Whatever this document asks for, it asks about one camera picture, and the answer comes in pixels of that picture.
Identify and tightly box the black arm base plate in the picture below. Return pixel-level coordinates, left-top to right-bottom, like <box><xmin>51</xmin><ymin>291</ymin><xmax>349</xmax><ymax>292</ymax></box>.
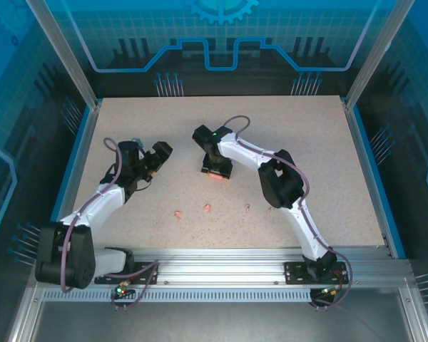
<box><xmin>284</xmin><ymin>261</ymin><xmax>347</xmax><ymax>285</ymax></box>
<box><xmin>94</xmin><ymin>261</ymin><xmax>158</xmax><ymax>285</ymax></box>

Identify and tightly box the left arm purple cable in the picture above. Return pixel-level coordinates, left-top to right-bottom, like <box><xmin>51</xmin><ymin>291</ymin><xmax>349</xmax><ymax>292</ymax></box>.
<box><xmin>58</xmin><ymin>138</ymin><xmax>161</xmax><ymax>311</ymax></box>

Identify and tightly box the aluminium frame post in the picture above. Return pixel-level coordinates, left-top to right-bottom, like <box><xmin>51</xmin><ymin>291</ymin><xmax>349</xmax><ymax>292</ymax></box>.
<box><xmin>24</xmin><ymin>0</ymin><xmax>103</xmax><ymax>110</ymax></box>
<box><xmin>344</xmin><ymin>0</ymin><xmax>417</xmax><ymax>110</ymax></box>

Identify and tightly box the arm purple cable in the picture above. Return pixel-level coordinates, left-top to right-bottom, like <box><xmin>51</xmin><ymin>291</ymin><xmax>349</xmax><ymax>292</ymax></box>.
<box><xmin>223</xmin><ymin>115</ymin><xmax>353</xmax><ymax>308</ymax></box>
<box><xmin>58</xmin><ymin>138</ymin><xmax>161</xmax><ymax>311</ymax></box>

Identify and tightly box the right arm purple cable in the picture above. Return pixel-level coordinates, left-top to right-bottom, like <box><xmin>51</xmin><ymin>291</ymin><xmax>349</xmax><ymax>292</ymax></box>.
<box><xmin>223</xmin><ymin>115</ymin><xmax>353</xmax><ymax>308</ymax></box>

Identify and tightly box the slotted grey cable duct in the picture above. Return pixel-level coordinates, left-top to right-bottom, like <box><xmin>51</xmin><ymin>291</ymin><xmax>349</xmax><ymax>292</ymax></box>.
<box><xmin>42</xmin><ymin>289</ymin><xmax>313</xmax><ymax>303</ymax></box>

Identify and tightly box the power connector with lights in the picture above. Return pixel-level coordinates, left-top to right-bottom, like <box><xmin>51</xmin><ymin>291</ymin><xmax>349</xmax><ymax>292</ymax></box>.
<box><xmin>112</xmin><ymin>281</ymin><xmax>136</xmax><ymax>300</ymax></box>
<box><xmin>312</xmin><ymin>284</ymin><xmax>343</xmax><ymax>307</ymax></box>

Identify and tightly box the aluminium front mounting rail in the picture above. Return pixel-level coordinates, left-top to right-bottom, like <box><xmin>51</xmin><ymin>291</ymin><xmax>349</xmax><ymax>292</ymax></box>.
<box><xmin>34</xmin><ymin>247</ymin><xmax>413</xmax><ymax>289</ymax></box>

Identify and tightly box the blue-edged aluminium side rail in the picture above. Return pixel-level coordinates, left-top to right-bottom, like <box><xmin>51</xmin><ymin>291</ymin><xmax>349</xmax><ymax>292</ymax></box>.
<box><xmin>51</xmin><ymin>99</ymin><xmax>103</xmax><ymax>259</ymax></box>
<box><xmin>340</xmin><ymin>95</ymin><xmax>407</xmax><ymax>259</ymax></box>

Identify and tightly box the grey metal bottom panel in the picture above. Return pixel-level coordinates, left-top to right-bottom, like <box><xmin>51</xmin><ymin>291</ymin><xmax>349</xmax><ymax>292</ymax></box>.
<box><xmin>31</xmin><ymin>301</ymin><xmax>413</xmax><ymax>342</ymax></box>

